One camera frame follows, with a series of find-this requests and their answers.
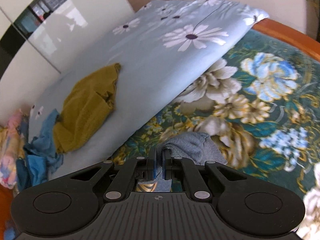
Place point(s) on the pink colourful folded blanket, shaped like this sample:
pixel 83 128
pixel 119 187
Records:
pixel 10 150

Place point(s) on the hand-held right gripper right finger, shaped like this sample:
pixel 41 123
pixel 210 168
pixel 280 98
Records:
pixel 164 166

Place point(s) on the bright blue sweater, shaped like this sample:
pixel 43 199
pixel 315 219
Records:
pixel 37 155

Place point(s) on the black bar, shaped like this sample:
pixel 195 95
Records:
pixel 313 17

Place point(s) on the orange wooden bed frame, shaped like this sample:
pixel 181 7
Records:
pixel 287 31

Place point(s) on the grey pants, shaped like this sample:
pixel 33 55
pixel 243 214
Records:
pixel 191 145

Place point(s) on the green floral blanket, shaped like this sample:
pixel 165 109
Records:
pixel 275 105

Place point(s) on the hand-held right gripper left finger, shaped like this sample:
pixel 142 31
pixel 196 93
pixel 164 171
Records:
pixel 155 166

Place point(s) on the mustard yellow knit garment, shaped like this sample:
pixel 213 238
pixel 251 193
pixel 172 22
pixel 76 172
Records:
pixel 85 110

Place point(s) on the light blue daisy quilt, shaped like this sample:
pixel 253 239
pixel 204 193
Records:
pixel 150 80

